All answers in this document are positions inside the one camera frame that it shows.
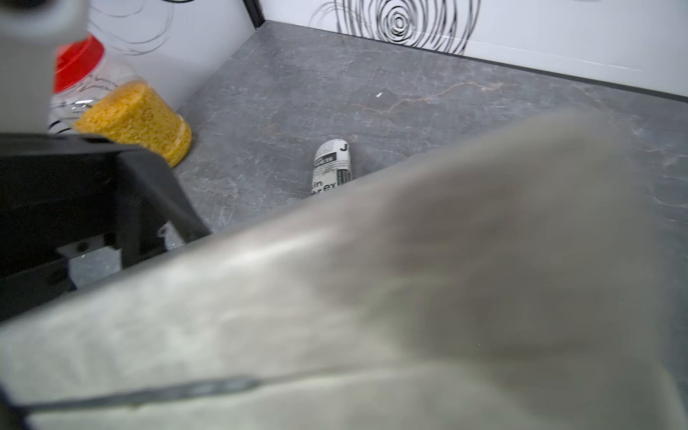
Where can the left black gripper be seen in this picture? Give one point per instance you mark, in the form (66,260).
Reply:
(66,195)

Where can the grey rectangular eyeglass case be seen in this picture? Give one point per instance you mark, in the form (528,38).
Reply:
(508,281)

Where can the red lid jar yellow grains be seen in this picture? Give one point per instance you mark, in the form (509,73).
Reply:
(96,93)

